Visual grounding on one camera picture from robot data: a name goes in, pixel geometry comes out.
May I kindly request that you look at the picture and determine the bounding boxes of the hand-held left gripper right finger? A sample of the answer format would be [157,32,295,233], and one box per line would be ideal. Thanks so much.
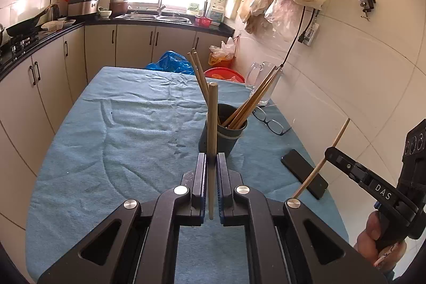
[217,153,388,284]

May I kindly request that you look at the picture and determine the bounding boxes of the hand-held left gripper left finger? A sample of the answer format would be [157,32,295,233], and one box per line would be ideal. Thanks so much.
[37,153,208,284]

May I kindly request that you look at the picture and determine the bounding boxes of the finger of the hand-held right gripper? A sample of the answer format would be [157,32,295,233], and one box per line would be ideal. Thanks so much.
[325,146,375,185]

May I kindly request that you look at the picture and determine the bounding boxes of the dark round chopstick holder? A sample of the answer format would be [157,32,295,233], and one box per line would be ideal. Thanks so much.
[199,104,248,159]

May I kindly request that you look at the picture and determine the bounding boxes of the person's right hand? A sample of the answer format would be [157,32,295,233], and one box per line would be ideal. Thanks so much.
[353,211,408,271]

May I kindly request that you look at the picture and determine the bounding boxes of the black smartphone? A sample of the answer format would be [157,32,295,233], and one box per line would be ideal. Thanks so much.
[281,149,329,200]

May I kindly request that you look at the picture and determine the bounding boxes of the black framed eyeglasses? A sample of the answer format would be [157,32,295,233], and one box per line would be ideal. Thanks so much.
[252,107,292,136]

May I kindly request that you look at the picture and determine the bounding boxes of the blue towel table cover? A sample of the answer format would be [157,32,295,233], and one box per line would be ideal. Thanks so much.
[25,66,350,284]

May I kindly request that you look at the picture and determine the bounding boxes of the clear glass pitcher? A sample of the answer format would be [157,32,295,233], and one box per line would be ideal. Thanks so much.
[245,62,283,106]

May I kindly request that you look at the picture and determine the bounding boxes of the red plastic basin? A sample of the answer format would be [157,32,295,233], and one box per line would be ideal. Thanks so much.
[204,68,245,84]

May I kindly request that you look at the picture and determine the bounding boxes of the blue plastic bag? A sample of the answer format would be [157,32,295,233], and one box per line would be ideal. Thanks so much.
[145,50,195,76]

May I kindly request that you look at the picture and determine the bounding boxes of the orange and white plastic bag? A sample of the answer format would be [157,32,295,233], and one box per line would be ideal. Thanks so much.
[208,37,236,68]

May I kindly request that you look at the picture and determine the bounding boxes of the white power strip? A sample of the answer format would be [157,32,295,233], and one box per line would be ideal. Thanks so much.
[301,22,320,46]

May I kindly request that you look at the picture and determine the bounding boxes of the white and green bottle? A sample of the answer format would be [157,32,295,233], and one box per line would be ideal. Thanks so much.
[210,5,226,24]

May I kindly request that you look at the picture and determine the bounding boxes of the steel kitchen sink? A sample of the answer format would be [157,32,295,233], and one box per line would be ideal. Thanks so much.
[115,13,193,24]

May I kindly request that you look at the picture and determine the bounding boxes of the beige kitchen cabinets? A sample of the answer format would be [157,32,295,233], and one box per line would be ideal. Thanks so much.
[0,24,234,238]

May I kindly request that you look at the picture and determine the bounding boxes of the brown hanging plastic bag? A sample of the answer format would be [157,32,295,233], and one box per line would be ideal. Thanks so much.
[239,0,277,34]

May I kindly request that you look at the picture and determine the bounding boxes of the brown clay pot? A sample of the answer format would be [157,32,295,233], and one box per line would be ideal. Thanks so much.
[109,0,130,17]

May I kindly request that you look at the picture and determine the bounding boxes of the black kitchen countertop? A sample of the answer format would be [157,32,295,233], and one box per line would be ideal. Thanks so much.
[0,13,235,78]

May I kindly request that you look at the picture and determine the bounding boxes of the silver cooking pot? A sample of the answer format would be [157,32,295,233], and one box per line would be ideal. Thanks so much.
[67,0,100,18]

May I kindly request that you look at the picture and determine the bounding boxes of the white plate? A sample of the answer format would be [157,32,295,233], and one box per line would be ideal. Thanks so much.
[40,19,76,31]

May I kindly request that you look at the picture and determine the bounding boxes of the gas stove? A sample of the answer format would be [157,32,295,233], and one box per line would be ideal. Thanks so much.
[0,34,38,62]

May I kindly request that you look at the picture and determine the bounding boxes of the black wok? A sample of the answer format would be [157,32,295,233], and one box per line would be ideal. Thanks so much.
[6,5,54,37]

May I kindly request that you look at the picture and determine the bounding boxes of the black power cable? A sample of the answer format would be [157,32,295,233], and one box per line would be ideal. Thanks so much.
[281,5,308,68]

